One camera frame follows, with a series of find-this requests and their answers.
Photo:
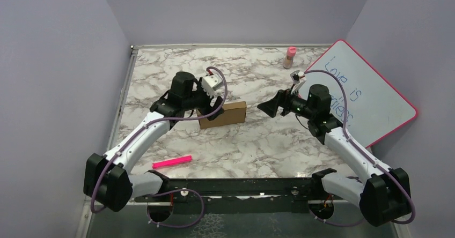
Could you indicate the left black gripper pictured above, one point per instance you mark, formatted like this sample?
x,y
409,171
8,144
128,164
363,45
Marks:
x,y
205,110

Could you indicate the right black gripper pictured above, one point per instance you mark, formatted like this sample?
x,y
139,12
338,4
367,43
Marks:
x,y
270,106

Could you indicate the brown cardboard box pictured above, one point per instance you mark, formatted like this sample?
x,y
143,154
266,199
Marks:
x,y
234,113

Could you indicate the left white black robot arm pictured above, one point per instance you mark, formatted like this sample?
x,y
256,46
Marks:
x,y
106,178

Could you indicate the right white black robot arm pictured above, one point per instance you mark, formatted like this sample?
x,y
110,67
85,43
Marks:
x,y
380,192

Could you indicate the pink-capped small bottle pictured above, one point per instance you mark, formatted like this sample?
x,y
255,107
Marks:
x,y
289,57

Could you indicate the pink rectangular stick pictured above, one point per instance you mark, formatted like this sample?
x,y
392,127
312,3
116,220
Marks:
x,y
172,162

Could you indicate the pink-framed whiteboard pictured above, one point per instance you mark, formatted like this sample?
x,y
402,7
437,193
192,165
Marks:
x,y
372,107

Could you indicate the aluminium front frame rail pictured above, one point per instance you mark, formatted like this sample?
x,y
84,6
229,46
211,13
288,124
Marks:
x,y
256,207

